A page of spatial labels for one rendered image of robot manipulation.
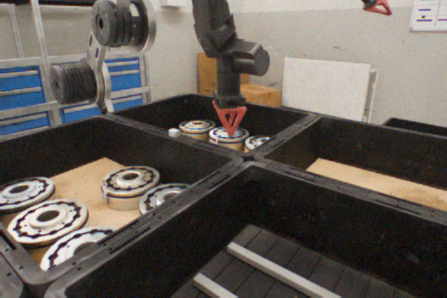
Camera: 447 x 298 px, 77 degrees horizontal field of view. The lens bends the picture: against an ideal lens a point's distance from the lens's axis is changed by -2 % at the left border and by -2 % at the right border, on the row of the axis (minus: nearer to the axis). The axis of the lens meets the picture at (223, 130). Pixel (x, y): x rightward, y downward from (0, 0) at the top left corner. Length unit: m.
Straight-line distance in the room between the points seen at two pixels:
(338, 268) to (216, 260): 0.16
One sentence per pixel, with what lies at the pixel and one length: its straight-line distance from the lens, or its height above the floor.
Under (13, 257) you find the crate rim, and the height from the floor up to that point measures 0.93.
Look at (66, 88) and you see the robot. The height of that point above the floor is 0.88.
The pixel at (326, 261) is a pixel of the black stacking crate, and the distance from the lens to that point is 0.43.
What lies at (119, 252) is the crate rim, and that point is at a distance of 0.29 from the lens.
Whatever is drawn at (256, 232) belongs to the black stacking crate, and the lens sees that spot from 0.46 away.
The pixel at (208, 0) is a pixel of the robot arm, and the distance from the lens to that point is 0.58.
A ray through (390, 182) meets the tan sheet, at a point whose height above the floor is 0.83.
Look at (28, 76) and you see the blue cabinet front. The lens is 2.40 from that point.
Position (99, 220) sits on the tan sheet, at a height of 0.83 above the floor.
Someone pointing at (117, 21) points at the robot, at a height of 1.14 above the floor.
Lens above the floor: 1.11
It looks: 20 degrees down
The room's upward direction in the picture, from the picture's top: straight up
